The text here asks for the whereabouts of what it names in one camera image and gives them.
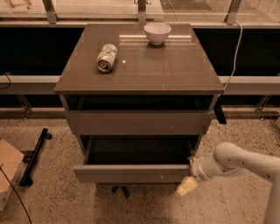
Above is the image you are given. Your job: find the black floor cable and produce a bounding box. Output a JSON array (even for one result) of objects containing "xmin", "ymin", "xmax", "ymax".
[{"xmin": 0, "ymin": 164, "xmax": 32, "ymax": 224}]

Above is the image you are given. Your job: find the grey drawer cabinet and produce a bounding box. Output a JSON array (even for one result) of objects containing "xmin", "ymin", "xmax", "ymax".
[{"xmin": 53, "ymin": 22, "xmax": 225, "ymax": 187}]

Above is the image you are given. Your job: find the black metal bar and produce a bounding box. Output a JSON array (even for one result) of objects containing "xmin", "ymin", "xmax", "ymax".
[{"xmin": 19, "ymin": 128, "xmax": 53, "ymax": 187}]

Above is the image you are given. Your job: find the grey top drawer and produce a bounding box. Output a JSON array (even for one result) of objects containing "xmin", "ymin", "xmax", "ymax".
[{"xmin": 66, "ymin": 110, "xmax": 213, "ymax": 135}]

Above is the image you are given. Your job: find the white hanging cable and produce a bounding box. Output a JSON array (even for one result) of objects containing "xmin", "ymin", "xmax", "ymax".
[{"xmin": 222, "ymin": 22, "xmax": 243, "ymax": 91}]

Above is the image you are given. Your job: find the green soda can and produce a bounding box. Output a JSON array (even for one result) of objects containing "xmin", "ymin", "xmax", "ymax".
[{"xmin": 97, "ymin": 44, "xmax": 117, "ymax": 73}]

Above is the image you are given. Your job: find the grey drawer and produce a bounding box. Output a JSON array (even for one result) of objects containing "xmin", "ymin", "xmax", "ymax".
[
  {"xmin": 66, "ymin": 110, "xmax": 213, "ymax": 135},
  {"xmin": 73, "ymin": 135, "xmax": 197, "ymax": 184}
]

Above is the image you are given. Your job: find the wooden board on left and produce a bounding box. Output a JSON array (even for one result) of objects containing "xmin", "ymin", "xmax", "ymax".
[{"xmin": 0, "ymin": 138, "xmax": 24, "ymax": 195}]

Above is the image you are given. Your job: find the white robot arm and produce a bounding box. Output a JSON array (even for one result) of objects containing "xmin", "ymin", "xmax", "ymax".
[{"xmin": 177, "ymin": 142, "xmax": 280, "ymax": 224}]

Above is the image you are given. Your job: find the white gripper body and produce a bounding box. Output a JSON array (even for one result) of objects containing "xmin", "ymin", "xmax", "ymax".
[{"xmin": 190, "ymin": 157, "xmax": 217, "ymax": 182}]

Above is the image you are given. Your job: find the white ceramic bowl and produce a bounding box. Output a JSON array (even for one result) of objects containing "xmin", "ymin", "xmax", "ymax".
[{"xmin": 144, "ymin": 23, "xmax": 172, "ymax": 45}]

